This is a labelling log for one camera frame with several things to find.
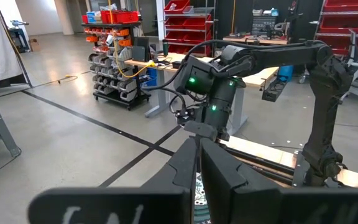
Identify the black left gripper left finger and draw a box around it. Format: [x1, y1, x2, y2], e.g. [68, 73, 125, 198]
[26, 138, 198, 224]

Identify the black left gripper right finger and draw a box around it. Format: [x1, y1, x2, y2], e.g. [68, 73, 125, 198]
[200, 138, 358, 224]

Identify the teal floral mini bowl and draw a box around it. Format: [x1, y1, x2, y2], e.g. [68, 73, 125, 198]
[191, 172, 211, 224]

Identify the long wooden desk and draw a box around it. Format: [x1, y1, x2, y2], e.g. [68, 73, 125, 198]
[124, 51, 280, 137]

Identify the blue plastic crate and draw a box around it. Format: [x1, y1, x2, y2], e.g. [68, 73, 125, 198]
[140, 67, 158, 88]

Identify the blue plastic barrel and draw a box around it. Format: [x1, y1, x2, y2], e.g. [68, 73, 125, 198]
[277, 64, 295, 83]

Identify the wooden workbench with tools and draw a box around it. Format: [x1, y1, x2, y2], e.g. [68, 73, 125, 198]
[221, 33, 289, 46]

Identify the black parts-bin cart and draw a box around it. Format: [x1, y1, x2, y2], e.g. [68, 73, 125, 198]
[81, 21, 152, 111]

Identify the red storage bin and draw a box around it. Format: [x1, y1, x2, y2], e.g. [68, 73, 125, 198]
[100, 10, 140, 25]

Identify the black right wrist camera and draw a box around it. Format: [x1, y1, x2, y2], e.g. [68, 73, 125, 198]
[175, 108, 199, 126]

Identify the yellow power cord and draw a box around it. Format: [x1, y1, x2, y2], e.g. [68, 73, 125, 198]
[106, 0, 157, 79]

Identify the wire shelf with red bins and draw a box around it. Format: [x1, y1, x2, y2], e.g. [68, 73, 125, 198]
[158, 0, 218, 57]
[316, 0, 358, 60]

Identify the thin yellow hanging cord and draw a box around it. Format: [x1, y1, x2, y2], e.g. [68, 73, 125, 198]
[231, 0, 237, 35]

